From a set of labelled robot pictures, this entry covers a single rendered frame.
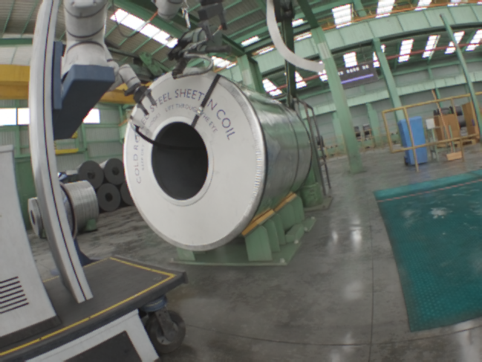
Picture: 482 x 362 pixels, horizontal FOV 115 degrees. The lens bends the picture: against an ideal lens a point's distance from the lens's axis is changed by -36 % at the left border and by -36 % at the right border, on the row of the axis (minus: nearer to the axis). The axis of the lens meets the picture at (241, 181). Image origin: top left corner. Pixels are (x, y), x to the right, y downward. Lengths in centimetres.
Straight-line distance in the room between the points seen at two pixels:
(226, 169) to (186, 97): 51
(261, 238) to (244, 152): 58
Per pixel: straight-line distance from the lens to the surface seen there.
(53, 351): 75
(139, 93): 154
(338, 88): 588
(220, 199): 137
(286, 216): 210
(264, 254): 157
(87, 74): 84
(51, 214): 85
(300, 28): 669
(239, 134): 126
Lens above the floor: 62
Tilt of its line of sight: 2 degrees down
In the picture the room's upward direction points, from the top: 13 degrees counter-clockwise
